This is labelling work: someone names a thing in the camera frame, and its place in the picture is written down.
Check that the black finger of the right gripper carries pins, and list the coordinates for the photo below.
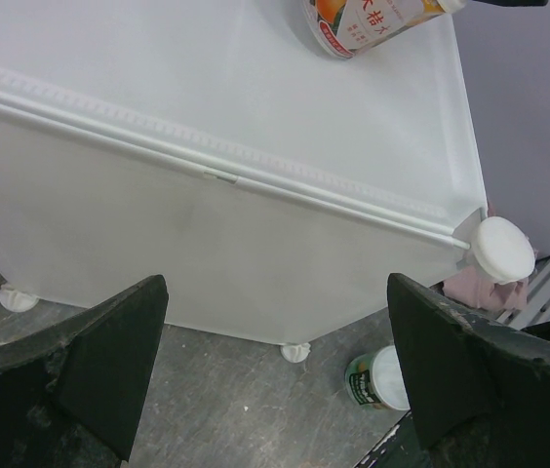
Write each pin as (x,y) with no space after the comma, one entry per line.
(514,3)

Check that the aluminium frame rail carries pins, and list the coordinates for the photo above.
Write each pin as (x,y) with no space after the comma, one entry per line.
(537,309)

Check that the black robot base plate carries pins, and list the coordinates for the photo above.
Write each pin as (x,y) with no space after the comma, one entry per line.
(399,448)

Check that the yellow labelled can white lid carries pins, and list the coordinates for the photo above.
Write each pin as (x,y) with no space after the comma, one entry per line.
(347,28)

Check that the white plastic cube cabinet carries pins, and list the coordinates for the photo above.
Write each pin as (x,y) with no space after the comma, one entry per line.
(217,143)

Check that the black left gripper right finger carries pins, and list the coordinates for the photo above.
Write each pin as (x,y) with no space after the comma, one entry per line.
(479,391)

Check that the mauve pink cloth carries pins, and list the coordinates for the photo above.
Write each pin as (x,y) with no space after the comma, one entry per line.
(475,290)

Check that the green labelled can white lid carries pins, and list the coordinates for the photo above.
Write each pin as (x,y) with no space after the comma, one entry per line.
(375,380)

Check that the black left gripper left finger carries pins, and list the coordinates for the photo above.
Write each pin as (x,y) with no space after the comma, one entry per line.
(72,394)

